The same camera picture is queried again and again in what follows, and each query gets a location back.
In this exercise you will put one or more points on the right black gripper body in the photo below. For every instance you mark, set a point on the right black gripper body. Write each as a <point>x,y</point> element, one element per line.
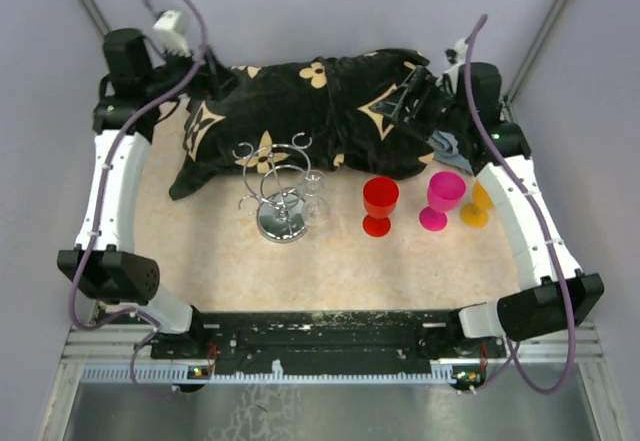
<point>438,111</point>

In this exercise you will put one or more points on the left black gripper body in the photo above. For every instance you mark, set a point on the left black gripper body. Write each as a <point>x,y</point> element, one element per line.
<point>172,71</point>

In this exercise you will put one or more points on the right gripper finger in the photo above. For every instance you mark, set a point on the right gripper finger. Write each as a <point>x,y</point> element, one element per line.
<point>411,90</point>
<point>403,114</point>

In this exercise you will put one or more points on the pink plastic wine glass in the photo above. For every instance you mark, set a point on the pink plastic wine glass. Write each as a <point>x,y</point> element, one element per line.
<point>444,193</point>

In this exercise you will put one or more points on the red plastic wine glass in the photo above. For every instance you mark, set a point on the red plastic wine glass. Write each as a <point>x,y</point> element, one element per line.
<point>380,196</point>

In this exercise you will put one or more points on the yellow plastic wine glass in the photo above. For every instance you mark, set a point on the yellow plastic wine glass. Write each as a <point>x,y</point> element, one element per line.
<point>475,214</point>

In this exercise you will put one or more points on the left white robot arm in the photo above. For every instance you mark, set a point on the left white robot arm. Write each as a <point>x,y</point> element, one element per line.
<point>103,264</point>

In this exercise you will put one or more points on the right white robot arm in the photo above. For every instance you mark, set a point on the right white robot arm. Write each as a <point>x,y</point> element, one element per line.
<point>555,294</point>

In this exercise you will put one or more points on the chrome wine glass rack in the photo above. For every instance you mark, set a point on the chrome wine glass rack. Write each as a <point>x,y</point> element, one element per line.
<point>278,213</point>

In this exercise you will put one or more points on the clear wine glass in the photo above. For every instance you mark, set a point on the clear wine glass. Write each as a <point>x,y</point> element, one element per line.
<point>312,188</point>

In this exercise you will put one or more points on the blue denim cloth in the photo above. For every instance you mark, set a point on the blue denim cloth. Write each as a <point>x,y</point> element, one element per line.
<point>446,151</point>

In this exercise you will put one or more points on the black patterned plush blanket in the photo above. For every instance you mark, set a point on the black patterned plush blanket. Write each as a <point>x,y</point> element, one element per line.
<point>320,110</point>

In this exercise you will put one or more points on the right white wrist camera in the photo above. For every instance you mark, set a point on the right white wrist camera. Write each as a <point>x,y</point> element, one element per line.
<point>456,57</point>

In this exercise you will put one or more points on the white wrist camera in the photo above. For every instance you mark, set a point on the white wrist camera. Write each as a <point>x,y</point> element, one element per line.
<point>170,29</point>
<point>456,57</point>

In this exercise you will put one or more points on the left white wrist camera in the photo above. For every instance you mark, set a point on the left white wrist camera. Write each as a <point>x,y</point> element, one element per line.
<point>170,29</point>

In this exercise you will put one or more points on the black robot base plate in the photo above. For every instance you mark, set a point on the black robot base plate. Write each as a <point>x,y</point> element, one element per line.
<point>323,342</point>

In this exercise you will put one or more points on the grey slotted cable duct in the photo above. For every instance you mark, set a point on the grey slotted cable duct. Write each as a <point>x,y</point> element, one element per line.
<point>446,372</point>

